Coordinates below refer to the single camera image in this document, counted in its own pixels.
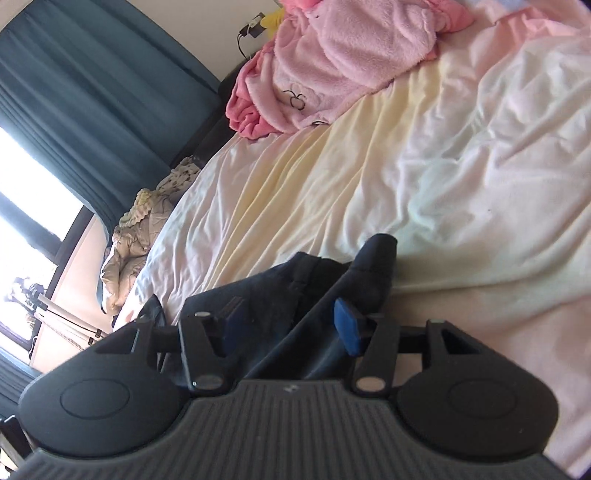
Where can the beige crumpled comforter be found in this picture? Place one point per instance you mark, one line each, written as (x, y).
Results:
(134, 244)

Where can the dark framed window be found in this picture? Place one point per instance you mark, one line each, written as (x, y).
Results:
(27, 194)

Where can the blue curtain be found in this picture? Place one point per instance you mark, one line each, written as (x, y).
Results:
(83, 92)
(14, 383)

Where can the wall outlet with charger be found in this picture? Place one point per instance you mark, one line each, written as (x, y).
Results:
(251, 27)

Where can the pink fleece blanket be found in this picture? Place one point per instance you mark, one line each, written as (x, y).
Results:
(341, 60)

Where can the dark smooth jacket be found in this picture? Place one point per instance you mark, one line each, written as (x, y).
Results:
(300, 295)

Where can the garment steamer stand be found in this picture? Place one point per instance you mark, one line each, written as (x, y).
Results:
(64, 318)

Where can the pastel bed sheet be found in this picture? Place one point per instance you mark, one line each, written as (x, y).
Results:
(415, 184)

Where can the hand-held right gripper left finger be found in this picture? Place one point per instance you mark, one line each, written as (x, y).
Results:
(233, 327)

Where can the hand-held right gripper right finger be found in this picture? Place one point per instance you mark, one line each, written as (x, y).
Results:
(348, 330)

